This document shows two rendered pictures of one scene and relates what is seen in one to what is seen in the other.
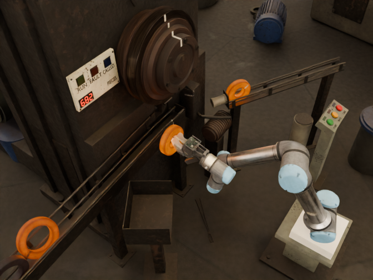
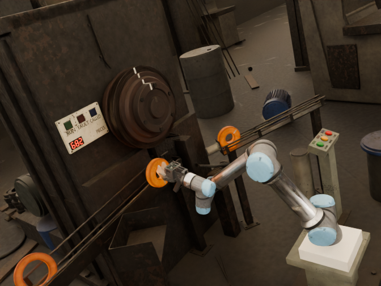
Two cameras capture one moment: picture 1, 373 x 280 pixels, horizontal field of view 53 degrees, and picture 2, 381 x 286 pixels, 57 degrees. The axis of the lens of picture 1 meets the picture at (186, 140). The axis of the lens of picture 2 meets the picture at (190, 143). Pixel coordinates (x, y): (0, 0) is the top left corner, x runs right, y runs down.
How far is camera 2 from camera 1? 0.73 m
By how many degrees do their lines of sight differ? 25
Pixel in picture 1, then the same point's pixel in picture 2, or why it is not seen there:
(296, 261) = not seen: outside the picture
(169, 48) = (140, 91)
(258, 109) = not seen: hidden behind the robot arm
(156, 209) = (149, 239)
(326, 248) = (339, 258)
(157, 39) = (130, 85)
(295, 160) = (258, 149)
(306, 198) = (282, 188)
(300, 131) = (299, 164)
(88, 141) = (85, 184)
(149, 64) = (125, 106)
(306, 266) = not seen: outside the picture
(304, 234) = (313, 249)
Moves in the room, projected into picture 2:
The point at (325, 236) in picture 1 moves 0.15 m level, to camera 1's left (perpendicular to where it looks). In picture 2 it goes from (322, 234) to (287, 240)
